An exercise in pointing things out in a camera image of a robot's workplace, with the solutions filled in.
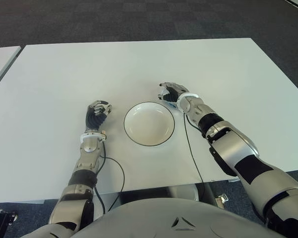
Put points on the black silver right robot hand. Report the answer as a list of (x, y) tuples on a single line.
[(175, 93)]

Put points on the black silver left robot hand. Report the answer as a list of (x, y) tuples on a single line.
[(94, 119)]

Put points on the clear water bottle blue cap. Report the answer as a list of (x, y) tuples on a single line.
[(173, 105)]

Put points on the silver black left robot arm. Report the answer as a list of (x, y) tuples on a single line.
[(89, 148)]

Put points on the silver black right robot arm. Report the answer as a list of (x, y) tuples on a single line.
[(233, 148)]

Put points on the white plate black rim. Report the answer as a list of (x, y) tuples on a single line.
[(149, 124)]

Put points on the white rounded robot leg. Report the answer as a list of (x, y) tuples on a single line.
[(186, 192)]

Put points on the dark metal table leg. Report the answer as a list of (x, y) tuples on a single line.
[(207, 193)]

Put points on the white table with grey edge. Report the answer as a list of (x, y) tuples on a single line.
[(0, 62)]

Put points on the grey white robot torso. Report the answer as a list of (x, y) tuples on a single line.
[(164, 220)]

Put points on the black metal stand foot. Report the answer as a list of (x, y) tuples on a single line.
[(5, 220)]

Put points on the silver metal bracket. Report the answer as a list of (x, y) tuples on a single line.
[(221, 198)]

